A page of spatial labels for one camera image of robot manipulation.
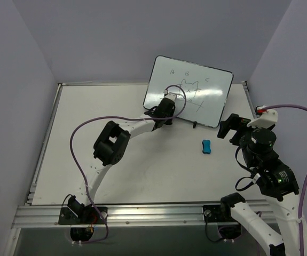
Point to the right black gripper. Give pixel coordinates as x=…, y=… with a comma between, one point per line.
x=235, y=126

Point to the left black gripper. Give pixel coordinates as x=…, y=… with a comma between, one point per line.
x=165, y=105

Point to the blue bone-shaped eraser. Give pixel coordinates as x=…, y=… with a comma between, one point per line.
x=206, y=146

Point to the white whiteboard black frame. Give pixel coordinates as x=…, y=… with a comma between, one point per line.
x=202, y=91

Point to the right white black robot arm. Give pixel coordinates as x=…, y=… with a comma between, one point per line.
x=276, y=181

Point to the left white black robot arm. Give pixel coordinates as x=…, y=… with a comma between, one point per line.
x=112, y=142

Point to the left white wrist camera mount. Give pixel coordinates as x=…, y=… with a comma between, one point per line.
x=170, y=95

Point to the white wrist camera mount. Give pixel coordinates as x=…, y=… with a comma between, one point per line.
x=170, y=95
x=265, y=118

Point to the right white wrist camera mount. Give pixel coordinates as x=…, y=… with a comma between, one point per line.
x=265, y=118

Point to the aluminium right side rail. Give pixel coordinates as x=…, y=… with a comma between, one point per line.
x=246, y=89

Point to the aluminium rail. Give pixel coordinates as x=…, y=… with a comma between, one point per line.
x=95, y=83
x=31, y=193
x=135, y=215
x=246, y=89

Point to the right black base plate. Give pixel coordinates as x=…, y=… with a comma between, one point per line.
x=214, y=213

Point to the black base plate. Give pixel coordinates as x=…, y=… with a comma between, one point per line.
x=214, y=213
x=89, y=216

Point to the aluminium back rail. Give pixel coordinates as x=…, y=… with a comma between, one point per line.
x=95, y=83

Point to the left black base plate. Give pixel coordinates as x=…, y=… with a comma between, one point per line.
x=89, y=216

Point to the aluminium left side rail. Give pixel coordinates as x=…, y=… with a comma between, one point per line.
x=31, y=193

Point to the aluminium front rail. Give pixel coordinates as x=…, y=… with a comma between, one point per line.
x=135, y=215

